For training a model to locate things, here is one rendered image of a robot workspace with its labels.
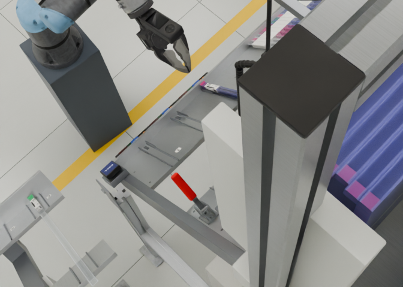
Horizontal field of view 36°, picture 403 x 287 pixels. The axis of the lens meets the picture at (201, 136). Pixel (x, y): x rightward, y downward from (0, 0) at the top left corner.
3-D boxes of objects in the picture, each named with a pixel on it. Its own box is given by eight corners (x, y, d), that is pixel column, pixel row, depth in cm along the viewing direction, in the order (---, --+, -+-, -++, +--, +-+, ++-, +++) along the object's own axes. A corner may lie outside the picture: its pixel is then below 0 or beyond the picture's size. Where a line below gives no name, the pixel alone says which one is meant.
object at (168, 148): (125, 175, 155) (117, 166, 153) (304, 7, 169) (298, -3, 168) (155, 195, 138) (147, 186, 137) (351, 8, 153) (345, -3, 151)
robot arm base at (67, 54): (24, 45, 190) (13, 27, 181) (65, 17, 193) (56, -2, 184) (51, 78, 185) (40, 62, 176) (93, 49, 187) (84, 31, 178)
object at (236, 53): (129, 180, 157) (112, 160, 154) (306, 15, 172) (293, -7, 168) (131, 182, 156) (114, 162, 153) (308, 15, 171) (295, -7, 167)
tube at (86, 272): (30, 202, 152) (27, 199, 151) (35, 198, 152) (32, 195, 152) (92, 286, 108) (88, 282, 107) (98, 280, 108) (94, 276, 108)
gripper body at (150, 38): (169, 33, 164) (142, -4, 159) (183, 35, 157) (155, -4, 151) (148, 52, 162) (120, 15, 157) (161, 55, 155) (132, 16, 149)
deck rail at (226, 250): (124, 186, 156) (109, 169, 154) (129, 181, 157) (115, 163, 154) (288, 308, 94) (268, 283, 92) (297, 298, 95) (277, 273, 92)
